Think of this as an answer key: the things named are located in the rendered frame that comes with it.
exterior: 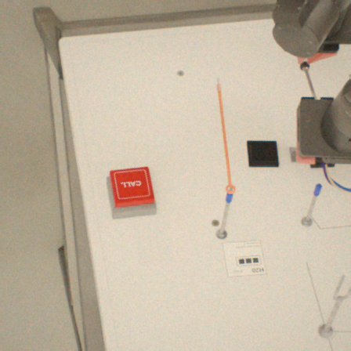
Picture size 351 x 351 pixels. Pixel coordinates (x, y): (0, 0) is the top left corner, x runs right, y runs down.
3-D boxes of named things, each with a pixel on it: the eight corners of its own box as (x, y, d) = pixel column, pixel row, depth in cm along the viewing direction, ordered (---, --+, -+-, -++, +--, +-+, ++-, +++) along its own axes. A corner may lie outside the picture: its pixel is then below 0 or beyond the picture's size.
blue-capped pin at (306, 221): (312, 216, 130) (324, 179, 123) (313, 226, 129) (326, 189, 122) (300, 216, 130) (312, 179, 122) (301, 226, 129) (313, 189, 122)
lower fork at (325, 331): (319, 339, 120) (344, 283, 108) (315, 325, 121) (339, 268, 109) (335, 337, 121) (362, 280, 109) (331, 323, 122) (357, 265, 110)
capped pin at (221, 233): (224, 227, 128) (233, 180, 119) (229, 237, 127) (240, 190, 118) (213, 231, 127) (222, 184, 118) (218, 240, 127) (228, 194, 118)
